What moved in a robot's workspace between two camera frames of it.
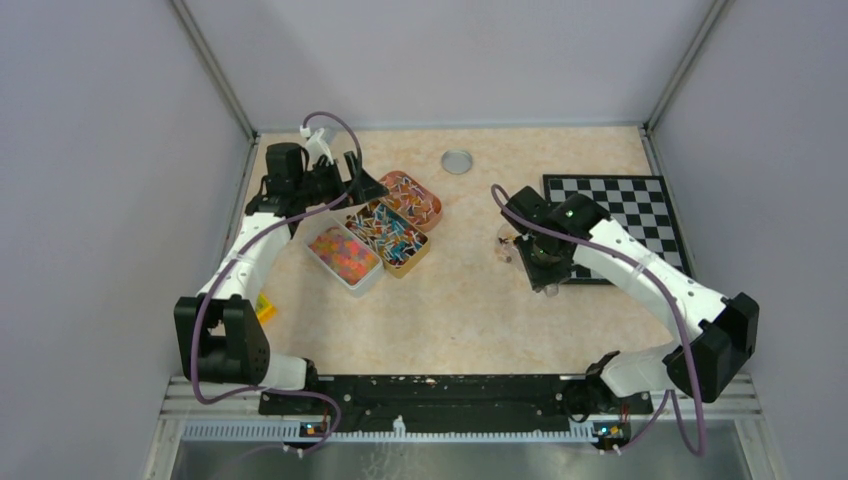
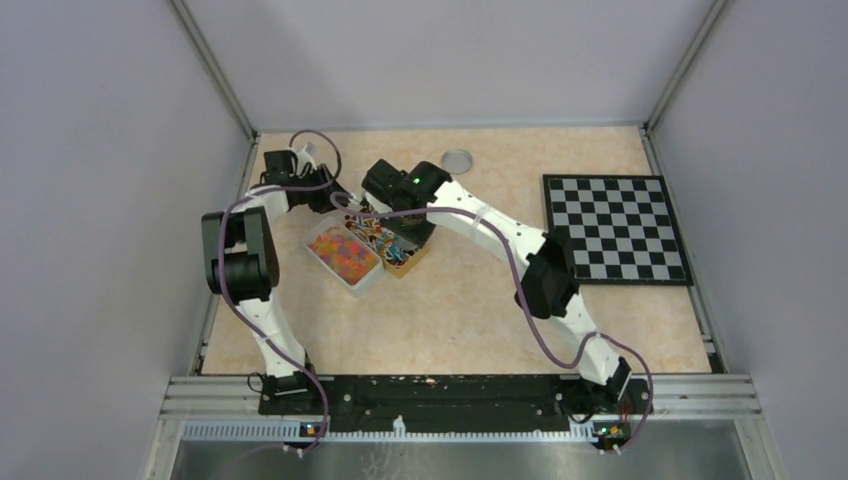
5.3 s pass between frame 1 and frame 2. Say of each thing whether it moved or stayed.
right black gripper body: moved
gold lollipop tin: stayed
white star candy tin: stayed
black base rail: stayed
